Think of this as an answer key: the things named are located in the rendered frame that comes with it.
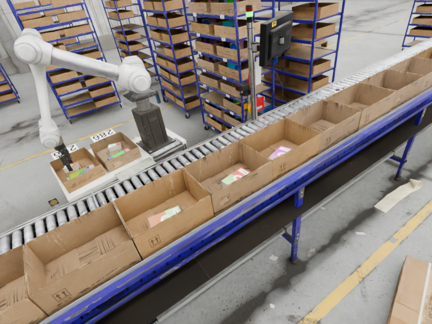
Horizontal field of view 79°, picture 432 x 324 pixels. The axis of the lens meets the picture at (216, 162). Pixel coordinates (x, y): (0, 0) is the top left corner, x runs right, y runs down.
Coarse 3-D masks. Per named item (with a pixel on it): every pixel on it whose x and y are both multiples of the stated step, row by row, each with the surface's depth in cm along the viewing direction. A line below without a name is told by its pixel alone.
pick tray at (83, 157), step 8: (72, 152) 214; (80, 152) 219; (88, 152) 215; (56, 160) 208; (72, 160) 217; (80, 160) 220; (88, 160) 218; (96, 160) 201; (56, 168) 211; (80, 168) 209; (96, 168) 193; (64, 176) 204; (80, 176) 187; (88, 176) 191; (96, 176) 196; (64, 184) 182; (72, 184) 186; (80, 184) 190
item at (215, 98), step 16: (272, 0) 247; (208, 16) 265; (224, 16) 245; (240, 16) 237; (272, 16) 255; (192, 32) 304; (192, 48) 323; (240, 64) 257; (272, 64) 281; (240, 80) 266; (272, 80) 292; (208, 96) 352; (224, 96) 345; (240, 96) 276; (272, 96) 303; (208, 112) 357; (208, 128) 389
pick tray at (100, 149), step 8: (112, 136) 231; (120, 136) 235; (96, 144) 225; (104, 144) 229; (128, 144) 231; (96, 152) 227; (104, 152) 225; (112, 152) 223; (128, 152) 204; (136, 152) 209; (104, 160) 215; (112, 160) 199; (120, 160) 203; (128, 160) 207; (112, 168) 202
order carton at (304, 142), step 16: (272, 128) 172; (288, 128) 176; (304, 128) 164; (256, 144) 171; (272, 144) 179; (288, 144) 178; (304, 144) 149; (288, 160) 147; (304, 160) 157; (272, 176) 146
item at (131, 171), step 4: (148, 160) 208; (152, 160) 207; (140, 164) 205; (144, 164) 205; (148, 164) 204; (152, 164) 203; (132, 168) 202; (136, 168) 201; (140, 168) 200; (144, 168) 200; (124, 172) 199; (128, 172) 198; (132, 172) 198; (136, 172) 197; (116, 176) 196; (120, 176) 196; (124, 176) 195; (128, 176) 194; (120, 180) 192
